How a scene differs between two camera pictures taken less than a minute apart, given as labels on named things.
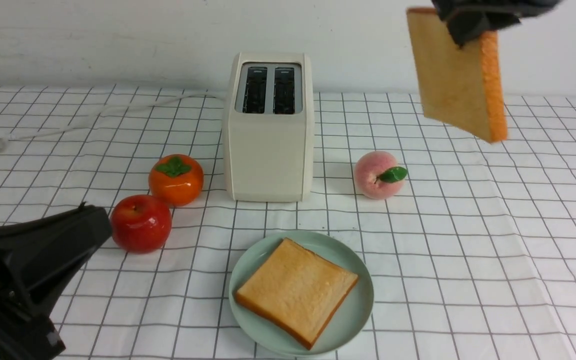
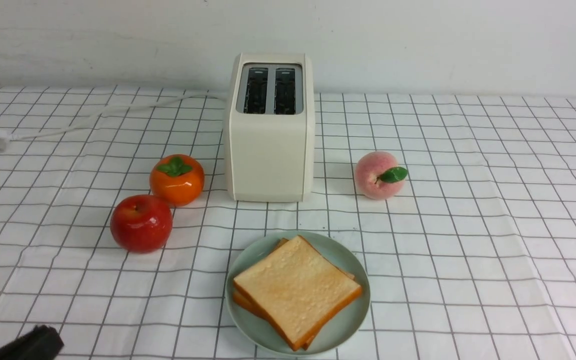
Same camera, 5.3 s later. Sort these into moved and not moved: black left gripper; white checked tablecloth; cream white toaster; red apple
Moved: black left gripper
Not moved: cream white toaster; red apple; white checked tablecloth
